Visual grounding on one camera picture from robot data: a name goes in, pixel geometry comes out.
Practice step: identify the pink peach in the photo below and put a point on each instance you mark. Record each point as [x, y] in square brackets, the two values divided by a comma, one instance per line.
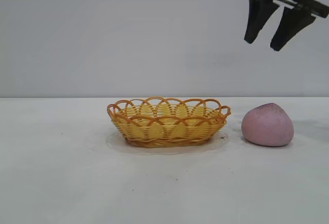
[267, 126]

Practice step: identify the yellow woven wicker basket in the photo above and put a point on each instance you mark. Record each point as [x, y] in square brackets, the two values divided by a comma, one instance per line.
[167, 134]

